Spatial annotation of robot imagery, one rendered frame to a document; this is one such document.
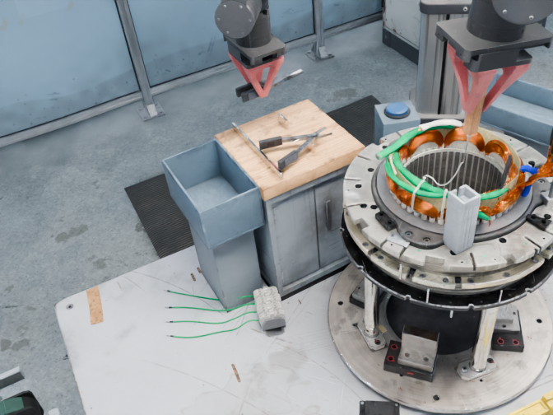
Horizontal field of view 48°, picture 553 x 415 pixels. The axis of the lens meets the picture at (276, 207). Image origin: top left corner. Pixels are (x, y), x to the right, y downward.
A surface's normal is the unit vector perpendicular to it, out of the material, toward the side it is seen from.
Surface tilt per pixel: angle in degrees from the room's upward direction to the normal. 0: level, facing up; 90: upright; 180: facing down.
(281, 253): 90
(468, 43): 6
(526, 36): 6
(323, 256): 90
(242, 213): 90
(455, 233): 90
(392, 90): 0
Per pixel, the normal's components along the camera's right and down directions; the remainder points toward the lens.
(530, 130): -0.67, 0.54
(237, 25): -0.18, 0.68
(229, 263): 0.48, 0.55
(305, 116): -0.10, -0.74
